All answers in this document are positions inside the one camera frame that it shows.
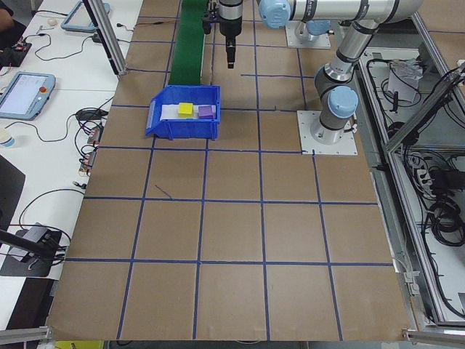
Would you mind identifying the green conveyor belt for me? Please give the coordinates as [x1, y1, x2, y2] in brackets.
[168, 0, 210, 87]

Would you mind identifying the white foam pad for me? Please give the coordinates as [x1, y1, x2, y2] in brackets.
[159, 104, 219, 121]

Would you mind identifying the blue plastic storage bin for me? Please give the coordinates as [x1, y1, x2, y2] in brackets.
[144, 84, 222, 141]

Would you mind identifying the light blue teach pendant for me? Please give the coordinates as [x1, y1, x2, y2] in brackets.
[60, 0, 112, 32]
[0, 71, 57, 121]

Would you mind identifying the white desk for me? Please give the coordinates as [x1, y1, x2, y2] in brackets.
[0, 0, 143, 330]

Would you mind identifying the person in dark clothes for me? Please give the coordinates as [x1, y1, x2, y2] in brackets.
[0, 7, 28, 68]

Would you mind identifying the white power strip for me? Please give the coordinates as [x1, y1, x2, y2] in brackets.
[408, 154, 437, 190]

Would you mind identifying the black monitor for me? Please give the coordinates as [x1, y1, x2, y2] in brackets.
[0, 154, 27, 233]

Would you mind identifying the small grey box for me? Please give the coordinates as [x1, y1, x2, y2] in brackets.
[7, 222, 50, 265]

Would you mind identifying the black pole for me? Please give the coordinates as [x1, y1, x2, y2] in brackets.
[0, 228, 55, 257]

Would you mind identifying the black stand base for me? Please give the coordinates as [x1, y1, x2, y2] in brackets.
[0, 227, 63, 278]

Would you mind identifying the aluminium bar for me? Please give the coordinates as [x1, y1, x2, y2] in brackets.
[0, 325, 54, 345]
[400, 326, 465, 345]

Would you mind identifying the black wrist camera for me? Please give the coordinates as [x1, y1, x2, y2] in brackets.
[202, 9, 220, 36]

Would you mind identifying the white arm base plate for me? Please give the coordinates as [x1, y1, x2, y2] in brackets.
[296, 110, 359, 157]
[285, 21, 333, 50]

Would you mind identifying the black cable with small plug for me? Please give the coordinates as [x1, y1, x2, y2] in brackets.
[116, 22, 136, 39]

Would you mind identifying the aluminium upright post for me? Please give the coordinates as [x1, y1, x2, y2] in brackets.
[82, 0, 129, 76]

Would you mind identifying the V-shaped metal bar frame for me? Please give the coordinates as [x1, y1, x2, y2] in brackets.
[336, 9, 465, 330]

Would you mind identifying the black cable bundle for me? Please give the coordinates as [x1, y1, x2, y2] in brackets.
[421, 201, 465, 252]

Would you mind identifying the metal corner bracket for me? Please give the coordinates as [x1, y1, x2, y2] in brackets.
[399, 270, 421, 298]

